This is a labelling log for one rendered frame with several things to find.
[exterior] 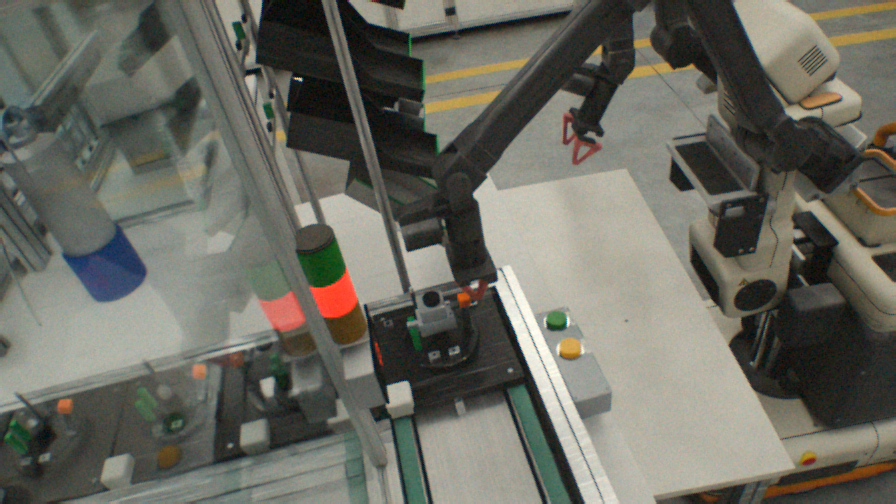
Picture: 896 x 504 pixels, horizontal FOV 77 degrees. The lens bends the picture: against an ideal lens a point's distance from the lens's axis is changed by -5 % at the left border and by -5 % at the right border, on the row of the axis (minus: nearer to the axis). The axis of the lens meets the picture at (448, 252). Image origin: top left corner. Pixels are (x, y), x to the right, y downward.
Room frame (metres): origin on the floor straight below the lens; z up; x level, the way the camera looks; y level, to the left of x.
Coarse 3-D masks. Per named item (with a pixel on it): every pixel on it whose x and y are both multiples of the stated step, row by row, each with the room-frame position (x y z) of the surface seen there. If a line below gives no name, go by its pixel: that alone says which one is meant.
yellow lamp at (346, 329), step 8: (352, 312) 0.50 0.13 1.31; (360, 312) 0.52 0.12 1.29; (328, 320) 0.50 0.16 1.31; (336, 320) 0.50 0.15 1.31; (344, 320) 0.50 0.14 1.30; (352, 320) 0.50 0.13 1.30; (360, 320) 0.51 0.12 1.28; (328, 328) 0.50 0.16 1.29; (336, 328) 0.50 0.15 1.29; (344, 328) 0.50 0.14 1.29; (352, 328) 0.50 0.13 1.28; (360, 328) 0.51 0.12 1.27; (336, 336) 0.50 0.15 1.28; (344, 336) 0.50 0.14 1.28; (352, 336) 0.50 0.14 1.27; (360, 336) 0.50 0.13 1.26; (344, 344) 0.50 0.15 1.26
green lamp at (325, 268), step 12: (336, 240) 0.52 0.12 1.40; (324, 252) 0.50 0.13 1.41; (336, 252) 0.51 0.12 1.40; (300, 264) 0.51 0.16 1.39; (312, 264) 0.50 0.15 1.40; (324, 264) 0.50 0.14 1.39; (336, 264) 0.51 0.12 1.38; (312, 276) 0.50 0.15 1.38; (324, 276) 0.50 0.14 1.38; (336, 276) 0.50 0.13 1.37
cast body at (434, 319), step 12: (420, 300) 0.73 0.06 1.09; (432, 300) 0.71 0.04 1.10; (420, 312) 0.70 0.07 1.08; (432, 312) 0.70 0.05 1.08; (444, 312) 0.70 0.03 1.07; (408, 324) 0.72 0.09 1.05; (420, 324) 0.70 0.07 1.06; (432, 324) 0.70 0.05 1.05; (444, 324) 0.70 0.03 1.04; (456, 324) 0.70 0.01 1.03
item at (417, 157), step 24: (312, 96) 1.07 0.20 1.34; (336, 96) 1.07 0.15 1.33; (312, 120) 0.95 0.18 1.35; (336, 120) 1.07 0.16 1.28; (384, 120) 1.06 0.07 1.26; (288, 144) 0.95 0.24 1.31; (312, 144) 0.95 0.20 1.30; (336, 144) 0.94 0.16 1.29; (360, 144) 0.94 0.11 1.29; (384, 144) 1.02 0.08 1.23; (408, 144) 1.03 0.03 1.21; (432, 144) 1.05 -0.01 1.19; (384, 168) 0.94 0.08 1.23; (408, 168) 0.93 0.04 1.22
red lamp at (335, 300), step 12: (348, 276) 0.52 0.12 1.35; (312, 288) 0.50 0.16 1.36; (324, 288) 0.50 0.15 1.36; (336, 288) 0.50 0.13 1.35; (348, 288) 0.51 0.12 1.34; (324, 300) 0.50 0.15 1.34; (336, 300) 0.50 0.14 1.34; (348, 300) 0.51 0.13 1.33; (324, 312) 0.50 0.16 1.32; (336, 312) 0.50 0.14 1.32
